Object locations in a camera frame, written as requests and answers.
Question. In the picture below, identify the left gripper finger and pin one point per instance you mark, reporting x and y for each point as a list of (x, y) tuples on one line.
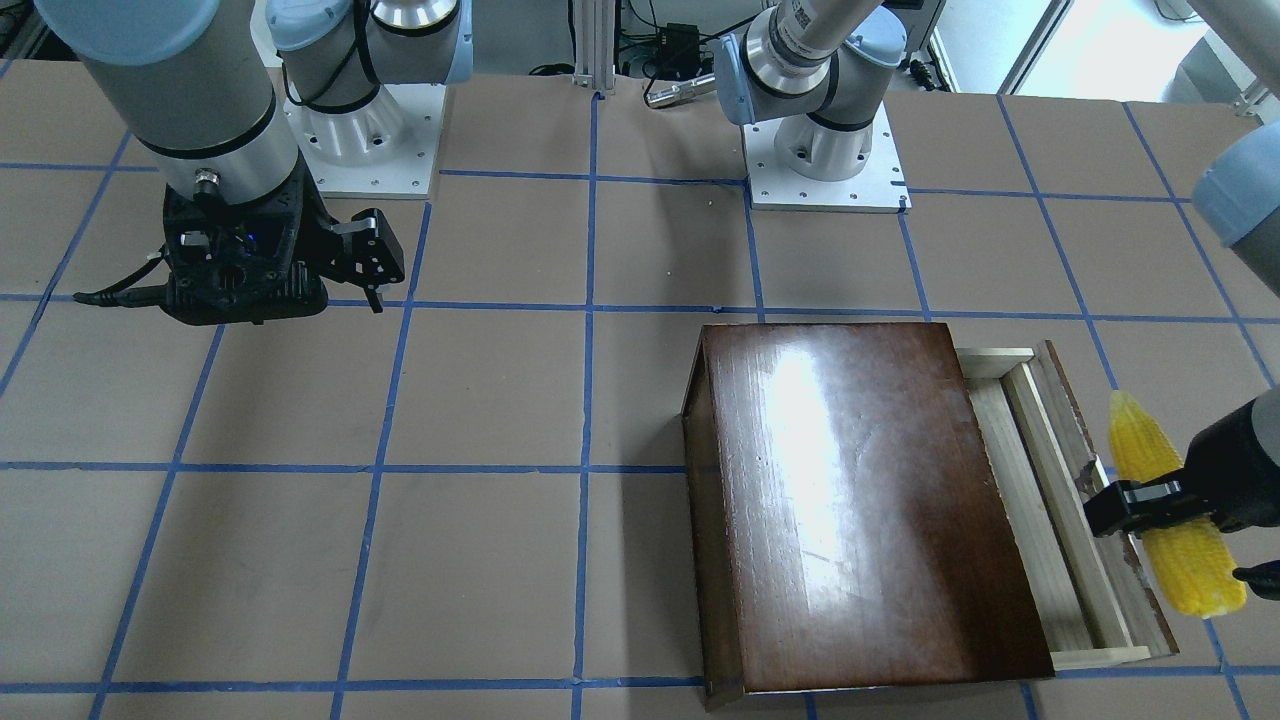
[(1108, 513)]

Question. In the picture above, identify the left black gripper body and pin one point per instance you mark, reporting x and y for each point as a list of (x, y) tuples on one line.
[(1240, 462)]

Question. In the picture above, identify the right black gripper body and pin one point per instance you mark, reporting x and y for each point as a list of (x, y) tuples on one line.
[(313, 229)]

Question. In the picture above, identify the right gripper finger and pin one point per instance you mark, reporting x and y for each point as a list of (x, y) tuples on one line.
[(375, 298)]

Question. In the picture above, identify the wooden drawer with white handle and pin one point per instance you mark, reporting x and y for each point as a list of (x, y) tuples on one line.
[(1097, 605)]

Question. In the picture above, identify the yellow corn cob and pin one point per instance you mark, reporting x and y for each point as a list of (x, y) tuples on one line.
[(1192, 562)]

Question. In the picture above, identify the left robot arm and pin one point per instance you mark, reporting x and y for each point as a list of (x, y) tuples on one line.
[(811, 60)]

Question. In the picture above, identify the dark wooden drawer cabinet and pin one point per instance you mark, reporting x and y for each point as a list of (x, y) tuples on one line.
[(847, 529)]

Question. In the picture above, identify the black power adapter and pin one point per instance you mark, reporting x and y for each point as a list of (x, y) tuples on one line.
[(676, 42)]

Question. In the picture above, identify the silver flashlight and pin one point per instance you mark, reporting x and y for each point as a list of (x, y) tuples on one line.
[(680, 92)]

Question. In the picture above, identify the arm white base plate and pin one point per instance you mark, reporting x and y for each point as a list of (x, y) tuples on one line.
[(384, 151), (795, 165)]

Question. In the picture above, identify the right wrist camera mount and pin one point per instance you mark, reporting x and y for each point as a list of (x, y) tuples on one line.
[(251, 266)]

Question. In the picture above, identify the aluminium frame post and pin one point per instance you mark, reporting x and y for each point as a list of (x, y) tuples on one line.
[(594, 39)]

